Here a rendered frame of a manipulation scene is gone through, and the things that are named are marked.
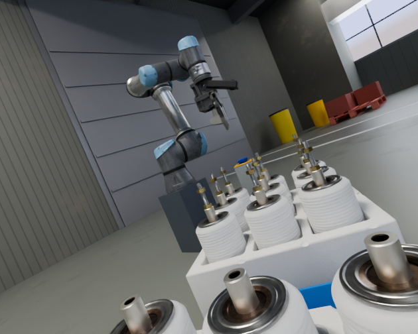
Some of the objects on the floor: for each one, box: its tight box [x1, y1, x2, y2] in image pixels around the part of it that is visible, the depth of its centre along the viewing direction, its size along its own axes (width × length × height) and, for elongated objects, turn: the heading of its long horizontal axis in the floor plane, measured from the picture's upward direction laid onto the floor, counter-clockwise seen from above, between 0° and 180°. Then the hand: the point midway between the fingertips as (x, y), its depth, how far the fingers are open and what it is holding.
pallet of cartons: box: [324, 81, 387, 125], centre depth 505 cm, size 127×88×46 cm
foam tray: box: [186, 187, 405, 318], centre depth 63 cm, size 39×39×18 cm
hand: (227, 125), depth 92 cm, fingers closed
